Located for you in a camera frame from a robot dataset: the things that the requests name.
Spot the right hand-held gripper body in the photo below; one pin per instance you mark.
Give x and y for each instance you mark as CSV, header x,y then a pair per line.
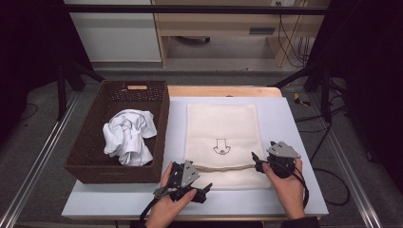
x,y
282,152

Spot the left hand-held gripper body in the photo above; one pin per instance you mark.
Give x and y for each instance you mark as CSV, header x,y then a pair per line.
x,y
187,172

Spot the cream mesh laundry bag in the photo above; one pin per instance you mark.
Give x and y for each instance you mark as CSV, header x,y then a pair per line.
x,y
221,126

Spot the person's left hand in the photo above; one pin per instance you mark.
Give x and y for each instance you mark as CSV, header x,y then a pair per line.
x,y
164,209

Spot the person's right hand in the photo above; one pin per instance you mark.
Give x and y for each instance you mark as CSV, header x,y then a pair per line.
x,y
290,193

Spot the yellow and black tool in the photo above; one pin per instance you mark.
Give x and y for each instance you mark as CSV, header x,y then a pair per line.
x,y
299,99

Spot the crumpled white shirt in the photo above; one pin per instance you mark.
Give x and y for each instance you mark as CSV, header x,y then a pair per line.
x,y
128,136

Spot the black tripod stand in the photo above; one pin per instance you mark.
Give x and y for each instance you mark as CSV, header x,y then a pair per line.
x,y
324,91
68,79

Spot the brown wicker basket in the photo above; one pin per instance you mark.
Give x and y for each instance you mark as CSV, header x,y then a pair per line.
x,y
92,148

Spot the black curtain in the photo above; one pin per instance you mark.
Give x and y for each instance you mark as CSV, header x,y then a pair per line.
x,y
28,57
374,79

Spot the black chair base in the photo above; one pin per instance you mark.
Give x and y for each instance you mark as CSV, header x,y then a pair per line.
x,y
193,39

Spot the wooden desk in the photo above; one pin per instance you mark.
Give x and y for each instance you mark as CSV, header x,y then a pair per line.
x,y
215,22

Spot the white cabinet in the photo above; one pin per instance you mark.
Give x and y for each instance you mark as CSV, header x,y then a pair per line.
x,y
117,34

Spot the black horizontal bar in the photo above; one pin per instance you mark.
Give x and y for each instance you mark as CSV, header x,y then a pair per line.
x,y
190,9

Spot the aluminium rail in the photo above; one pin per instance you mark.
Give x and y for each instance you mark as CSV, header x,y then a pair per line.
x,y
41,152
351,177

